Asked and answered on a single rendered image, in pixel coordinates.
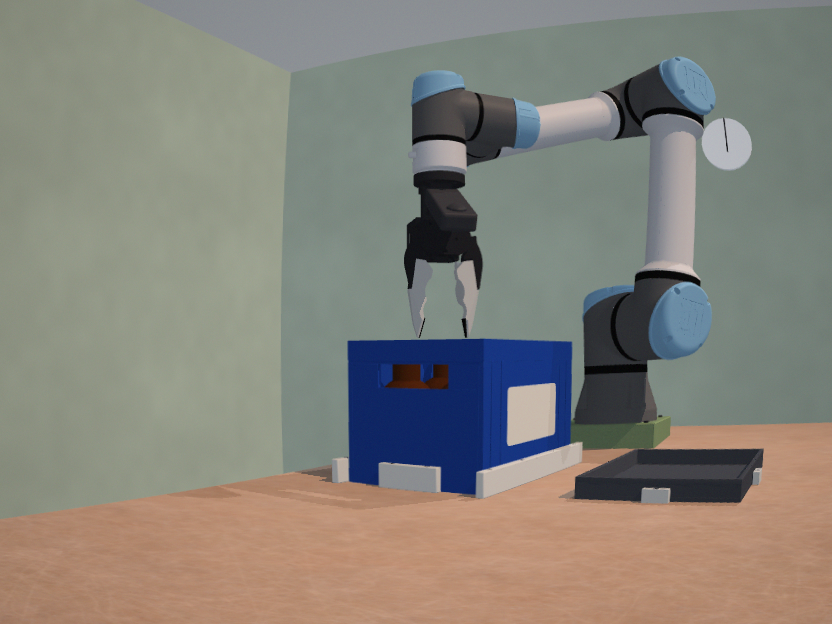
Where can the blue plastic crate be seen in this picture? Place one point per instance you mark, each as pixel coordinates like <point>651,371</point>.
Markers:
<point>506,400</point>

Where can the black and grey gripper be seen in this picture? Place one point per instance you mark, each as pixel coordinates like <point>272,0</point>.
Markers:
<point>428,244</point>

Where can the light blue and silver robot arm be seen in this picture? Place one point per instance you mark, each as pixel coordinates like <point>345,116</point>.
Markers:
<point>668,315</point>

